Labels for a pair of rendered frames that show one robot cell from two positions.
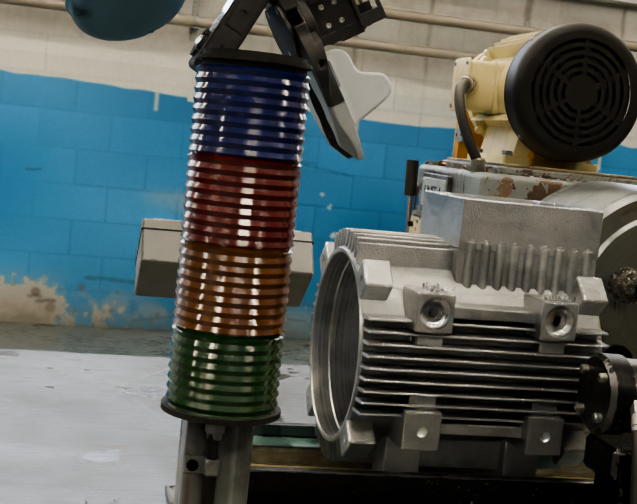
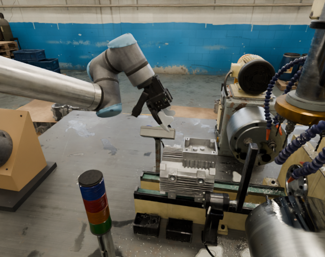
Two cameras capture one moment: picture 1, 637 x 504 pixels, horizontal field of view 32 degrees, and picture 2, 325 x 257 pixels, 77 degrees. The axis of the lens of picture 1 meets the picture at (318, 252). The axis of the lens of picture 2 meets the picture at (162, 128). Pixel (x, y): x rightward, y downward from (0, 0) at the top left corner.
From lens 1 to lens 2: 0.56 m
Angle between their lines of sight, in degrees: 32
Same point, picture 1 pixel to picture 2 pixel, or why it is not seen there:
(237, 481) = (104, 236)
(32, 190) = (180, 47)
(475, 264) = (186, 163)
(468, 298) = (183, 170)
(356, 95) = (166, 121)
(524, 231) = (197, 157)
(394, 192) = (260, 42)
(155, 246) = (142, 132)
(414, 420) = (170, 194)
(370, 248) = (164, 158)
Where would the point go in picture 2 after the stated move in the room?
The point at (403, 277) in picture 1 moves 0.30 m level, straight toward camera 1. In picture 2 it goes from (170, 164) to (122, 230)
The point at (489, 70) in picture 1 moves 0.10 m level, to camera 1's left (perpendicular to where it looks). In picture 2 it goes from (238, 67) to (220, 66)
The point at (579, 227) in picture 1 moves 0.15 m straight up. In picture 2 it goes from (210, 157) to (216, 119)
